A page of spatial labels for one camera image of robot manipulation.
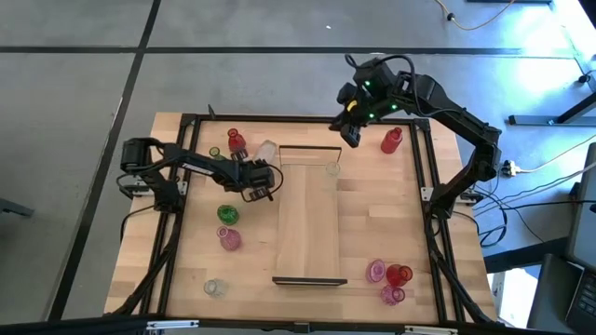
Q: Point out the red square glass vase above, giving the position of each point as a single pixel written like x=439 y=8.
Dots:
x=236 y=142

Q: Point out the silver metal bracket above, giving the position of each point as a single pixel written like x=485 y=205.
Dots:
x=172 y=325
x=430 y=330

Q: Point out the green round ribbed vase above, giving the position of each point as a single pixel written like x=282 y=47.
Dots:
x=227 y=215

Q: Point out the pink diamond-pattern tall vase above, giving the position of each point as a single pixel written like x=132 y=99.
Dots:
x=230 y=239

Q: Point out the gray equipment box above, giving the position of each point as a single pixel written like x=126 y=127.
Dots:
x=584 y=209

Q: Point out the black aluminium rig frame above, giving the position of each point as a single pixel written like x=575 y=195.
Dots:
x=279 y=118

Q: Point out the white power strip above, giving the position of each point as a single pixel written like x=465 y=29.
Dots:
x=510 y=168

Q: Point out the black metal desk leg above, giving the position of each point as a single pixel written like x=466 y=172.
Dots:
x=535 y=120

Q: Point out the clear small ribbed vase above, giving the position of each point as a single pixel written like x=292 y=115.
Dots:
x=214 y=288

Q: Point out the green slender twisted vase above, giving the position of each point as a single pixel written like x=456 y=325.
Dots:
x=215 y=152

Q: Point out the clear tall bottle vase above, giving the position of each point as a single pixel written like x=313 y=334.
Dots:
x=332 y=168

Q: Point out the pink small glass vase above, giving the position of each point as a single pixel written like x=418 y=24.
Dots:
x=392 y=295

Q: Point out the dark gray keyboard device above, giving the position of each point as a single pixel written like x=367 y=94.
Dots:
x=554 y=302

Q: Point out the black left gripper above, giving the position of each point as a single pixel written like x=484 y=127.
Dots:
x=253 y=176

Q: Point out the pink wide ribbed vase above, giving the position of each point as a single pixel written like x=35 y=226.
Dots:
x=375 y=271

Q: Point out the red round glass vase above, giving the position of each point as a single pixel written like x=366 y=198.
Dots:
x=398 y=275

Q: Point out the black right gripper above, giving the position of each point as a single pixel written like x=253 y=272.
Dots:
x=363 y=108

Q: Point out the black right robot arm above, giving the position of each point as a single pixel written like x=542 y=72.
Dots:
x=465 y=125

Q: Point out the red tall ribbed vase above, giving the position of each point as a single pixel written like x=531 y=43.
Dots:
x=391 y=141

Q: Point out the clear patterned square vase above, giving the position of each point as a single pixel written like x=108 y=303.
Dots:
x=266 y=150

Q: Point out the gray metal foot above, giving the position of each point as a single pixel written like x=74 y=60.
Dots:
x=14 y=208

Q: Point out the wooden shelf black metal frame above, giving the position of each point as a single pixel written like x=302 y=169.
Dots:
x=307 y=218

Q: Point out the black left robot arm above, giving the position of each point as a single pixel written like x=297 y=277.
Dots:
x=195 y=167

